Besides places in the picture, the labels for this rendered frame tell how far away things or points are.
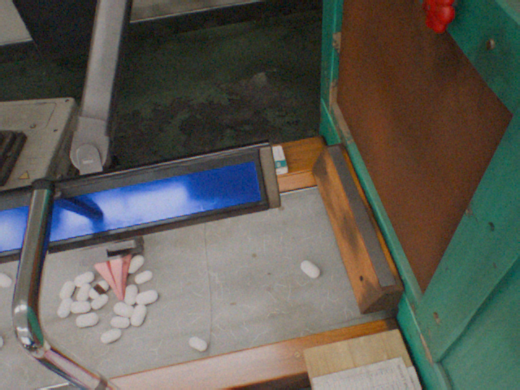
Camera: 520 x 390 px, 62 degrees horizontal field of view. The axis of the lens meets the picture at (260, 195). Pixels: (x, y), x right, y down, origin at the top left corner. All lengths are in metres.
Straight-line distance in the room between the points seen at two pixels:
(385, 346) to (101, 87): 0.62
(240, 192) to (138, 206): 0.11
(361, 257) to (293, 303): 0.15
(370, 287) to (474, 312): 0.22
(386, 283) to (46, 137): 1.25
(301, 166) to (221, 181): 0.45
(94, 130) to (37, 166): 0.77
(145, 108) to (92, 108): 1.55
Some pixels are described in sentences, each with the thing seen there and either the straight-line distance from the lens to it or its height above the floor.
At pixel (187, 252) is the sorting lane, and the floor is 0.74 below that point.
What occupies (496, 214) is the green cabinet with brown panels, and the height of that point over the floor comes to 1.13.
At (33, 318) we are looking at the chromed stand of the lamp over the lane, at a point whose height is 1.11.
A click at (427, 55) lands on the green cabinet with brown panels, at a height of 1.16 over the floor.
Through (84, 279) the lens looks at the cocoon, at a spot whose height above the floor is 0.76.
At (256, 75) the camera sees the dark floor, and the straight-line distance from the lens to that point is 2.39.
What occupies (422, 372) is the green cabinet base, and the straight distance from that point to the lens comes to 0.71.
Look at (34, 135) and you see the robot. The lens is 1.65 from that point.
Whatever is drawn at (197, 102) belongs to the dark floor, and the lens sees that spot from 2.29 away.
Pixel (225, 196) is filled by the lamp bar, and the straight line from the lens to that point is 0.47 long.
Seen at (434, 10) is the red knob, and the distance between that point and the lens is 0.41.
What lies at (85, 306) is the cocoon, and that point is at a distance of 0.83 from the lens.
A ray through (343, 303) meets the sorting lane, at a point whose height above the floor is 0.74.
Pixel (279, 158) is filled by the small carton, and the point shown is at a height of 0.78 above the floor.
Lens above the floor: 1.44
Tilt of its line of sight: 52 degrees down
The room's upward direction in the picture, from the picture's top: 8 degrees counter-clockwise
